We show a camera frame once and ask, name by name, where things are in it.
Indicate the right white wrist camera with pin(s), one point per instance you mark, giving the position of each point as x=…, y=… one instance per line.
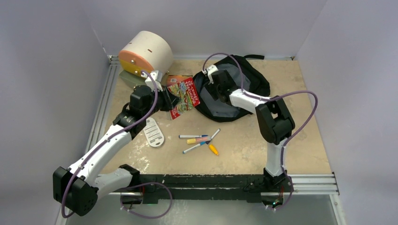
x=209, y=71

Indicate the cream round drawer cabinet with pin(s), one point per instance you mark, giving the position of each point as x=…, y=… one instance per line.
x=147, y=52

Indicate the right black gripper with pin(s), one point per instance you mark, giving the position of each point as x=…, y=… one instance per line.
x=211, y=89

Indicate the white marker blue cap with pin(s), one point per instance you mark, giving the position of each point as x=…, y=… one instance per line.
x=191, y=136

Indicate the black student backpack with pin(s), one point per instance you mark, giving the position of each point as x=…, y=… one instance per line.
x=243, y=74

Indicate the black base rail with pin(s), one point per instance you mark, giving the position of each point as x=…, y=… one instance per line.
x=252, y=188

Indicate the upright white marker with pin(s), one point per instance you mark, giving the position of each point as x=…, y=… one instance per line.
x=213, y=136

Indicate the red colourful booklet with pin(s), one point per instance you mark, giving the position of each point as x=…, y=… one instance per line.
x=187, y=92

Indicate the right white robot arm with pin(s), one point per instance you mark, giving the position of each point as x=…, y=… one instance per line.
x=274, y=119

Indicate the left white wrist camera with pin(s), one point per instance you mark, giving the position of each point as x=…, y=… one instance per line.
x=153, y=80

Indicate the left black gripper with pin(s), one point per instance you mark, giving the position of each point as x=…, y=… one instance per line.
x=170, y=100

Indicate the blue orange book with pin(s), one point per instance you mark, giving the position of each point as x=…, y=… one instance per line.
x=173, y=79

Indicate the yellow pink highlighter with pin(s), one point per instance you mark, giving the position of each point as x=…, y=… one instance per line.
x=198, y=140

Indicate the white marker lying lower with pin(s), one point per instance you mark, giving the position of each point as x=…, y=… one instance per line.
x=193, y=147

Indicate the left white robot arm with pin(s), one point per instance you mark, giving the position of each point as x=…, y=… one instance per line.
x=80, y=186

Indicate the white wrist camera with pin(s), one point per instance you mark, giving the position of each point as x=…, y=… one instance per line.
x=209, y=71
x=153, y=80

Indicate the white oval label card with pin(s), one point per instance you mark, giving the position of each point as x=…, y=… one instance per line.
x=153, y=134

